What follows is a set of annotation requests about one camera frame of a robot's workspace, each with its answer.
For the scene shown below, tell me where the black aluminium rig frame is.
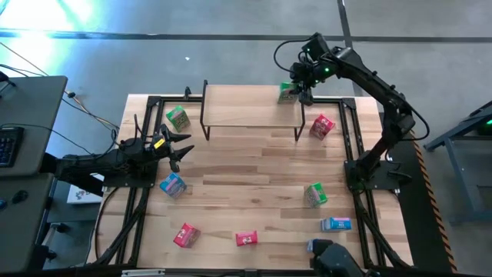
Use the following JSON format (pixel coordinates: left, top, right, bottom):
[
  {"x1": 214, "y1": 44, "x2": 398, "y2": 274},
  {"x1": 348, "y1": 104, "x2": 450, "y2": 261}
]
[{"x1": 91, "y1": 95, "x2": 414, "y2": 270}]

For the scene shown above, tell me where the silver metal bracket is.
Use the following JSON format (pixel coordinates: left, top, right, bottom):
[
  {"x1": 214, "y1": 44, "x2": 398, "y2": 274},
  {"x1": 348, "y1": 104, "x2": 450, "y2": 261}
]
[{"x1": 121, "y1": 269, "x2": 167, "y2": 277}]

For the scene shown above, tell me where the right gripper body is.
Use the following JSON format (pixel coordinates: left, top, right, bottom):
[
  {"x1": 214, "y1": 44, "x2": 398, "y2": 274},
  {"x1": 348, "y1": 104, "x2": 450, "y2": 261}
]
[{"x1": 288, "y1": 57, "x2": 322, "y2": 93}]

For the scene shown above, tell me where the black computer mouse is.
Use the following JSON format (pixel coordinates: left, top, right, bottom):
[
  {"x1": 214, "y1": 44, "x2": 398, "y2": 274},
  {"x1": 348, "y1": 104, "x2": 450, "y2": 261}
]
[{"x1": 10, "y1": 189, "x2": 30, "y2": 205}]

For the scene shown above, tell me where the white printed box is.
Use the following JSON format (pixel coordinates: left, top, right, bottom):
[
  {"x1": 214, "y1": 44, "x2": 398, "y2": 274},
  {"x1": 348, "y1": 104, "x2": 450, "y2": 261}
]
[{"x1": 66, "y1": 172, "x2": 105, "y2": 205}]

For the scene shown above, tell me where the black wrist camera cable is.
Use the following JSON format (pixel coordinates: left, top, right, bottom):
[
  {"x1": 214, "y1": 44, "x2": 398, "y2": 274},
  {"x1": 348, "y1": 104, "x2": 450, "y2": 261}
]
[{"x1": 273, "y1": 37, "x2": 311, "y2": 74}]

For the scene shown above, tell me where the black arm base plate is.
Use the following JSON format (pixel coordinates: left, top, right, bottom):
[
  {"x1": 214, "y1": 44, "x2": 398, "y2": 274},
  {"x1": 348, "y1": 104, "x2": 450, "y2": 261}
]
[
  {"x1": 102, "y1": 169, "x2": 159, "y2": 189},
  {"x1": 344, "y1": 159, "x2": 403, "y2": 192}
]

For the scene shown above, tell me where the thin tan floor cable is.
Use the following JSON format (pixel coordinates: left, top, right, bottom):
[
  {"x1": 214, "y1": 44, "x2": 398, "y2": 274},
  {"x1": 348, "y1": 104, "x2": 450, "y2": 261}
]
[{"x1": 0, "y1": 40, "x2": 121, "y2": 132}]

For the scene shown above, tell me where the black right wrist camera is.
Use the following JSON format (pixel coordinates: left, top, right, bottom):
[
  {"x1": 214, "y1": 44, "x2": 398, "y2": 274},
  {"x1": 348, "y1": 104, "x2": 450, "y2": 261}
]
[{"x1": 305, "y1": 32, "x2": 332, "y2": 61}]

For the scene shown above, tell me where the green Apple Jacks cereal box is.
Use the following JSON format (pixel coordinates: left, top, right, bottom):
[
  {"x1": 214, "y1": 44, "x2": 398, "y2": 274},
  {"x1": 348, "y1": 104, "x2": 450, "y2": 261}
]
[
  {"x1": 165, "y1": 105, "x2": 191, "y2": 133},
  {"x1": 277, "y1": 82, "x2": 299, "y2": 105},
  {"x1": 304, "y1": 182, "x2": 329, "y2": 209}
]

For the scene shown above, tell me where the blue-grey metal cart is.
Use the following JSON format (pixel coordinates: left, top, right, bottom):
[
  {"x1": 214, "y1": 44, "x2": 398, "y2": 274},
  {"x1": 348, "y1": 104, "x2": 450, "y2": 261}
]
[{"x1": 424, "y1": 98, "x2": 492, "y2": 226}]

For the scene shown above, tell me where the grey desk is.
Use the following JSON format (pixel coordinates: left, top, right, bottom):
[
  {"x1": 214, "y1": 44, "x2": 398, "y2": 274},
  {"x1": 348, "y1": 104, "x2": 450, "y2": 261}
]
[
  {"x1": 0, "y1": 75, "x2": 68, "y2": 178},
  {"x1": 0, "y1": 172, "x2": 55, "y2": 272}
]

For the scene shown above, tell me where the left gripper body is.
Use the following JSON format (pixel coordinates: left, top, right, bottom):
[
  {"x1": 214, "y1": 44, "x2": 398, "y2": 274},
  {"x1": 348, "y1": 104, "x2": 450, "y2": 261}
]
[{"x1": 144, "y1": 123, "x2": 181, "y2": 173}]

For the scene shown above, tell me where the wooden shelf with black legs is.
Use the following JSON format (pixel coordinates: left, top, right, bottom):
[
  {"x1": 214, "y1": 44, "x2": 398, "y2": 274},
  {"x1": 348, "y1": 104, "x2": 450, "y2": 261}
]
[{"x1": 199, "y1": 79, "x2": 307, "y2": 142}]

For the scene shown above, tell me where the red Froot Loops cereal box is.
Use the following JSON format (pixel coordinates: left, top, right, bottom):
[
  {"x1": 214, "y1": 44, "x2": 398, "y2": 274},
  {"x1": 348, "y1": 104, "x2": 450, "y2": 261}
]
[
  {"x1": 172, "y1": 222, "x2": 201, "y2": 249},
  {"x1": 234, "y1": 230, "x2": 258, "y2": 247},
  {"x1": 309, "y1": 113, "x2": 336, "y2": 141}
]

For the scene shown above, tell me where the black box-shaped device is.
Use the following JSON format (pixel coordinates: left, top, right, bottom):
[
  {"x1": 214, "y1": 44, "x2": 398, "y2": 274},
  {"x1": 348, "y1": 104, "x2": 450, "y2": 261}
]
[{"x1": 310, "y1": 239, "x2": 364, "y2": 277}]

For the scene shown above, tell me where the black mat with hazard stripe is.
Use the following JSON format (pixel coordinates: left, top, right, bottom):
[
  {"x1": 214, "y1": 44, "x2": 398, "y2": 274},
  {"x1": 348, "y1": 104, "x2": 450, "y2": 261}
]
[{"x1": 378, "y1": 111, "x2": 459, "y2": 275}]

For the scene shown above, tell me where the black keyboard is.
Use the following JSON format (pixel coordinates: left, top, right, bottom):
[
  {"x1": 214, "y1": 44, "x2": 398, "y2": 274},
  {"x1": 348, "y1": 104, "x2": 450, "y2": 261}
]
[{"x1": 0, "y1": 126, "x2": 25, "y2": 169}]

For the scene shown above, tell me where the black support beam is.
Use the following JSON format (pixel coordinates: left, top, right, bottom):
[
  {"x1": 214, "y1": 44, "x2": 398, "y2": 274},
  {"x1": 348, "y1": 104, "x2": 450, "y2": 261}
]
[{"x1": 40, "y1": 161, "x2": 105, "y2": 198}]

